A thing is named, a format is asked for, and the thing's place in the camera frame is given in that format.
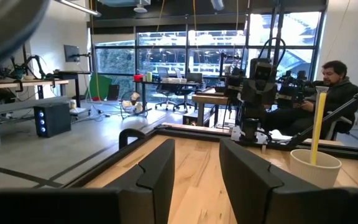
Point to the pale green cylinder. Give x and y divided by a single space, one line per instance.
149 76

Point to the person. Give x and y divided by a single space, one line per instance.
337 93

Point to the yellow straw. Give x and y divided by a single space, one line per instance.
319 124

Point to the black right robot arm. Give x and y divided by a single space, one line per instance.
250 129

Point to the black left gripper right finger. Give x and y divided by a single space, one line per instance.
247 186

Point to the black computer tower blue lights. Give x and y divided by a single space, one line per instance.
52 119

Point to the round floor fan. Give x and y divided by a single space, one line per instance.
134 105

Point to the black monitor on arm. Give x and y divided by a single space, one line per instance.
71 53

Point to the long black office desk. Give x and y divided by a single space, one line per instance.
166 83

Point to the black diagonal frame strut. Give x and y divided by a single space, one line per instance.
331 118

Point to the white ribbed paper cup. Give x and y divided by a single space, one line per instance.
315 174

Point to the black-framed window wall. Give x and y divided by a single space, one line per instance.
172 46

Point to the green folding screen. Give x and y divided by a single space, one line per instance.
100 87

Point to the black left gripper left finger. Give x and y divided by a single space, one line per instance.
154 186

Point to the black office chair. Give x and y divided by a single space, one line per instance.
185 93
165 90

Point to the wooden side table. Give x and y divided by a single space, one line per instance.
208 99

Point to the green and black robot device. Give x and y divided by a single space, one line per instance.
19 71

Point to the white ceiling light bar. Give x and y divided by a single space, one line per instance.
79 7

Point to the red container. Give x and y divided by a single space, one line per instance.
138 78

